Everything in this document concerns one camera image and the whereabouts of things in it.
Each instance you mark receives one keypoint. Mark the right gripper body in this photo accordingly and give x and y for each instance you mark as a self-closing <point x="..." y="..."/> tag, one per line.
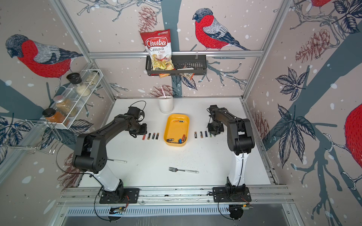
<point x="214" y="127"/>

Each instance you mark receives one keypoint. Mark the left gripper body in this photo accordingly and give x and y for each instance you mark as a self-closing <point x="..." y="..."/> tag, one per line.
<point x="139" y="129"/>

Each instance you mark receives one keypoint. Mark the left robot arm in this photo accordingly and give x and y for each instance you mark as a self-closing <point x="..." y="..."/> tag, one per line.
<point x="90" y="153"/>

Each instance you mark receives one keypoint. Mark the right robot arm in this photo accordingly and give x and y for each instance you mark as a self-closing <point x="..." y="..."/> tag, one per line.
<point x="240" y="141"/>

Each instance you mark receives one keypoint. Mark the yellow plastic storage tray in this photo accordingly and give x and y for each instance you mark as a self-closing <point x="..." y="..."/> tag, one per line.
<point x="176" y="133"/>

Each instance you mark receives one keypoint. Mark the white cup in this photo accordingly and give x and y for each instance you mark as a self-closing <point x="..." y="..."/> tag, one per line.
<point x="165" y="104"/>

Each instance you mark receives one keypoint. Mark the pale lid spice jar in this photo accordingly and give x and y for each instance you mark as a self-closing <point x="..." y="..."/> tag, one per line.
<point x="93" y="78"/>

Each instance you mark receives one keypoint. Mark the silver fork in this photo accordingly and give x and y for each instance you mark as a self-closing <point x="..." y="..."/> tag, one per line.
<point x="172" y="169"/>

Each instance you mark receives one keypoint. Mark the black lid spice jar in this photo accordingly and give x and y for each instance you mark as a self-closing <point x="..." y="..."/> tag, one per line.
<point x="80" y="87"/>

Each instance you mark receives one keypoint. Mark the silver lid spice jar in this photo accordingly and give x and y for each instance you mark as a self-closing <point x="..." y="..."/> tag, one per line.
<point x="65" y="106"/>

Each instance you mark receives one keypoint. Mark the red cassava chips bag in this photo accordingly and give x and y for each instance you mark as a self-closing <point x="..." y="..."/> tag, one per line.
<point x="158" y="45"/>

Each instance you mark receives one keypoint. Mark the orange spice jar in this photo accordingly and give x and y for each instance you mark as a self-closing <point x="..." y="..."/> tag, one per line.
<point x="53" y="115"/>

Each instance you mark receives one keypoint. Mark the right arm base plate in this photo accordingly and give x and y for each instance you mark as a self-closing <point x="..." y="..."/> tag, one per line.
<point x="239" y="194"/>

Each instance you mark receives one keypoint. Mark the black wire wall basket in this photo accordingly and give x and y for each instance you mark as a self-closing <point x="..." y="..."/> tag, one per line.
<point x="182" y="64"/>

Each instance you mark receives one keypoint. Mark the white wire spice rack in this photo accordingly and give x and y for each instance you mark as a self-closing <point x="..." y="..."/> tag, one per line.
<point x="78" y="101"/>

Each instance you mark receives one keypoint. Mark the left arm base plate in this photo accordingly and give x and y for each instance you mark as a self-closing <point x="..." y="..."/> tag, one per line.
<point x="125" y="195"/>

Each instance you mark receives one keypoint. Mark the chrome wire hook rack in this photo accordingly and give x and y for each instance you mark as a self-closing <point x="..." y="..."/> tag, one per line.
<point x="29" y="136"/>

